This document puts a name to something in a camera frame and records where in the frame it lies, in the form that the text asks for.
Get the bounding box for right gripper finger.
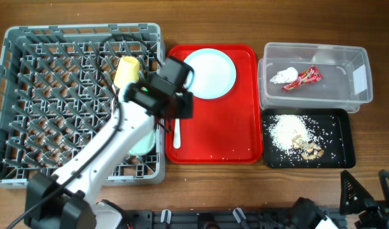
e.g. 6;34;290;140
377;169;389;203
339;170;374;215

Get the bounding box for yellow plastic cup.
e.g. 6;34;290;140
114;56;140;88

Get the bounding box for white plastic spoon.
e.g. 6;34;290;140
173;118;181;149

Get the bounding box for light blue round plate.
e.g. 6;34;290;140
184;48;236;99

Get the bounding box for mint green bowl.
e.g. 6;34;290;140
128;130;156;156

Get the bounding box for rice and peanut leftovers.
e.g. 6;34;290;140
263;114;337;165

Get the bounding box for red snack wrapper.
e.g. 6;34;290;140
282;66;322;92

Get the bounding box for white tissue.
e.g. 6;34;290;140
270;67;299;84

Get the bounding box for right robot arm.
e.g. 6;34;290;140
287;170;389;229

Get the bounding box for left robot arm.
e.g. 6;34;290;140
9;57;195;229

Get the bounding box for grey plastic dishwasher rack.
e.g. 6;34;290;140
0;23;165;188

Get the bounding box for red plastic serving tray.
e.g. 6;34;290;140
165;44;263;164

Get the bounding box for black plastic tray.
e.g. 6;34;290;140
261;108;356;169

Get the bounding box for clear plastic bin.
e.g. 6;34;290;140
258;42;373;113

